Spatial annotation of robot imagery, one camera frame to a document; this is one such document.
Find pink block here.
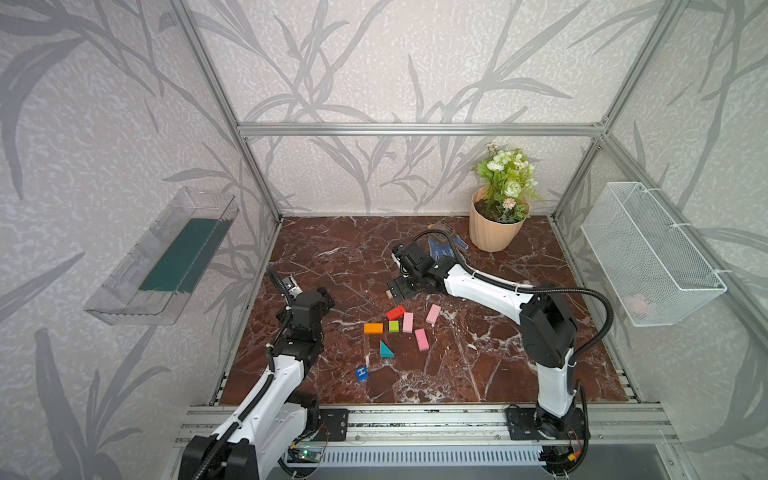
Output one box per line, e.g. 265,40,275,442
402,312,414,333
414,329,430,351
426,304,441,325

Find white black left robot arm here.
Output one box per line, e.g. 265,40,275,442
178,287,334,479

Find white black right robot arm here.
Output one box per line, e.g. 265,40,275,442
388,251,590,440

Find red wood block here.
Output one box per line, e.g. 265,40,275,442
386,305,406,321

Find pink block beside green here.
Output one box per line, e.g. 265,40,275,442
402,312,414,333

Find orange wood block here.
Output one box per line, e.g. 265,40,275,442
363,323,384,334

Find teal triangle wood block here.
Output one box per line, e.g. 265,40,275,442
379,341,395,358

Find blue dotted work glove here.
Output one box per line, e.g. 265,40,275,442
428,235,468,261

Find blue letter cube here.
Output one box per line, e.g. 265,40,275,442
355,366,369,382

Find peach ribbed flower pot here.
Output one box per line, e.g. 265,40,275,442
469,187,530,253

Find green circuit board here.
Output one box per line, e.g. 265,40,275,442
287,446,323,464

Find green white artificial flowers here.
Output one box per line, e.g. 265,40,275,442
473,142,543,225

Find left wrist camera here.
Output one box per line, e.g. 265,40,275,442
281,275,303,298

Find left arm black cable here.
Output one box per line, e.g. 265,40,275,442
190,263,301,480

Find clear plastic wall tray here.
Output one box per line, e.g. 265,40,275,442
84,187,239,326

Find aluminium cage frame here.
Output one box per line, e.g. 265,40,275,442
167,0,768,403

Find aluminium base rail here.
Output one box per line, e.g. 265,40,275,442
173,403,679,448

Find white wire mesh basket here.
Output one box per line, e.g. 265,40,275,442
581,182,727,328

